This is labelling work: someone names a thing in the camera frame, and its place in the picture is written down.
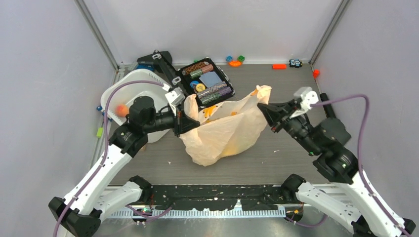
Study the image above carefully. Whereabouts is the white plastic basin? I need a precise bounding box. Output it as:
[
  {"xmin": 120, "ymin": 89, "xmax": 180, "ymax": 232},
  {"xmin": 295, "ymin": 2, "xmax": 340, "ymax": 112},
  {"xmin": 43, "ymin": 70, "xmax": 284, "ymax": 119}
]
[{"xmin": 100, "ymin": 69, "xmax": 168, "ymax": 135}]

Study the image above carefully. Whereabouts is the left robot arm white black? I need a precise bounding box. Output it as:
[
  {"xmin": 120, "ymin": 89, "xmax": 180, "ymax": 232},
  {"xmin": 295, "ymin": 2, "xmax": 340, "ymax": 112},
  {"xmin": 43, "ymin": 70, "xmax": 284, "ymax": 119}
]
[{"xmin": 48, "ymin": 96, "xmax": 200, "ymax": 237}]

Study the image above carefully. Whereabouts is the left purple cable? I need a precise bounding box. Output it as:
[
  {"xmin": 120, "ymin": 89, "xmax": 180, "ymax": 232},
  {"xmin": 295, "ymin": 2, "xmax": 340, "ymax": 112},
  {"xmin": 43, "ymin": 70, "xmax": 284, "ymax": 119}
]
[{"xmin": 53, "ymin": 80, "xmax": 171, "ymax": 237}]

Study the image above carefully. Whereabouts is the translucent plastic bag banana print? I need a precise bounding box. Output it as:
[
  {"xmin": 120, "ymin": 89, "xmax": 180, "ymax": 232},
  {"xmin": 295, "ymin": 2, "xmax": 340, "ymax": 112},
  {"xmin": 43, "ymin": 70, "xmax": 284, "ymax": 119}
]
[{"xmin": 180, "ymin": 85, "xmax": 272, "ymax": 166}]

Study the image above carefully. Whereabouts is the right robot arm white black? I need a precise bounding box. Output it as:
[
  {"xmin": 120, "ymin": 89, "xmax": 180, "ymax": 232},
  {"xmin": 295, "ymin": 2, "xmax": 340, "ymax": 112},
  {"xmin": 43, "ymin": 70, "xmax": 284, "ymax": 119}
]
[{"xmin": 257, "ymin": 100, "xmax": 416, "ymax": 237}]

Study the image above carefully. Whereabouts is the black poker chip case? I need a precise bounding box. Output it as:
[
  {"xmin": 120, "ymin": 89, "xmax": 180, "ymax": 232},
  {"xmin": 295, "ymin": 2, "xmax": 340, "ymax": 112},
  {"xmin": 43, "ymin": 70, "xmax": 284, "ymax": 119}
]
[{"xmin": 136, "ymin": 50, "xmax": 235, "ymax": 109}]

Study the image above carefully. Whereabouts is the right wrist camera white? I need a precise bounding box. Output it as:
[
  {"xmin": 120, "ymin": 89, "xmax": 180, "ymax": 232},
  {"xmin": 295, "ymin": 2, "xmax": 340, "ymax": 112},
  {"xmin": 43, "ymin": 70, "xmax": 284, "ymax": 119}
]
[{"xmin": 290, "ymin": 86, "xmax": 319, "ymax": 119}]

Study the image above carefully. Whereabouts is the orange block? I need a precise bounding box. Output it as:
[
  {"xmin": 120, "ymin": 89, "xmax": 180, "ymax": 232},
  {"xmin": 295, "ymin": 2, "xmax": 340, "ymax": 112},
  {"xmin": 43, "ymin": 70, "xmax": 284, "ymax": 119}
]
[{"xmin": 272, "ymin": 64, "xmax": 287, "ymax": 70}]

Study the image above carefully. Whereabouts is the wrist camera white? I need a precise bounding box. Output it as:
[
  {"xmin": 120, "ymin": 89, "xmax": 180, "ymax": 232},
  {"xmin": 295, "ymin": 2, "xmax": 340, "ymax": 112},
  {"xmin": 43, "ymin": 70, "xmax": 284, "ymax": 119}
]
[
  {"xmin": 290, "ymin": 86, "xmax": 319, "ymax": 119},
  {"xmin": 165, "ymin": 87, "xmax": 185, "ymax": 115}
]

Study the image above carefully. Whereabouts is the orange fake peach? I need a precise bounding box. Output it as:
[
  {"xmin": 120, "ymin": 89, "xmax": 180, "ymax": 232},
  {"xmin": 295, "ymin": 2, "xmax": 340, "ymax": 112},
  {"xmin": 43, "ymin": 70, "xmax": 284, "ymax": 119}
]
[{"xmin": 115, "ymin": 104, "xmax": 129, "ymax": 117}]

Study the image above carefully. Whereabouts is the black microphone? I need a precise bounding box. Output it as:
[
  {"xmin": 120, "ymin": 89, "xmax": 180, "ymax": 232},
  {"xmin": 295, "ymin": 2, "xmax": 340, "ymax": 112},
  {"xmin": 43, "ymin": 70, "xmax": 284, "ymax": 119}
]
[{"xmin": 320, "ymin": 93, "xmax": 337, "ymax": 119}]

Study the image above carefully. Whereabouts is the green clip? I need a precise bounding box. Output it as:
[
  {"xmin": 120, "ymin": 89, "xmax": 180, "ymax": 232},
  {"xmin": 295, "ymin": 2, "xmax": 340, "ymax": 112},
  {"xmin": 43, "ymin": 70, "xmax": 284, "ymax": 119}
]
[{"xmin": 96, "ymin": 127, "xmax": 103, "ymax": 138}]

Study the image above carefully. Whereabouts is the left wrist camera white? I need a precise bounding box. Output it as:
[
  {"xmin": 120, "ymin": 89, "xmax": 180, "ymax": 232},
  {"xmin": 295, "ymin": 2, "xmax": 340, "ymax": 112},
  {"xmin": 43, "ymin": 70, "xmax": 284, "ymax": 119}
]
[{"xmin": 165, "ymin": 87, "xmax": 185, "ymax": 115}]

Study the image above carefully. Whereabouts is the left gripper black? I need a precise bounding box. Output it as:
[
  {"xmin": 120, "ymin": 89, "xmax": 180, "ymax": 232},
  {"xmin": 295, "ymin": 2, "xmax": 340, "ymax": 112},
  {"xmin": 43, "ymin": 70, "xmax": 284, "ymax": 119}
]
[{"xmin": 143, "ymin": 103, "xmax": 200, "ymax": 137}]

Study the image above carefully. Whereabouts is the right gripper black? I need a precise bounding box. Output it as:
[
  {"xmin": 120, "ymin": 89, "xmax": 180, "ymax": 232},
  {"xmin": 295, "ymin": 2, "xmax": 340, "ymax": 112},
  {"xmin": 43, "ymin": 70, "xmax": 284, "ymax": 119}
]
[{"xmin": 255, "ymin": 96, "xmax": 319, "ymax": 153}]

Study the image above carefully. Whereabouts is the small toy car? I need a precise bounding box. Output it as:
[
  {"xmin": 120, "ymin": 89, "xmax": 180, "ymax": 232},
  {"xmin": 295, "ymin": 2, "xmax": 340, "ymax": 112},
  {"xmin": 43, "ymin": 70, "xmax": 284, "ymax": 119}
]
[{"xmin": 289, "ymin": 59, "xmax": 303, "ymax": 68}]

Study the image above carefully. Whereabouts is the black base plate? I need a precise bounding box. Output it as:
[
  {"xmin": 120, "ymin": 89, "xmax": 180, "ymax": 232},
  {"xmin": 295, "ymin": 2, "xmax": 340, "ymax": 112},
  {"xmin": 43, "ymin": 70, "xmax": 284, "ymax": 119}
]
[{"xmin": 132, "ymin": 184, "xmax": 303, "ymax": 211}]

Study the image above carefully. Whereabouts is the orange corner piece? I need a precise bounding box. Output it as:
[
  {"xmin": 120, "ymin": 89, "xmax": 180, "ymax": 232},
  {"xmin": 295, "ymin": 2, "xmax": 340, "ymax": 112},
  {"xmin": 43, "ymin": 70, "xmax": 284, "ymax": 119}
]
[{"xmin": 313, "ymin": 70, "xmax": 320, "ymax": 79}]

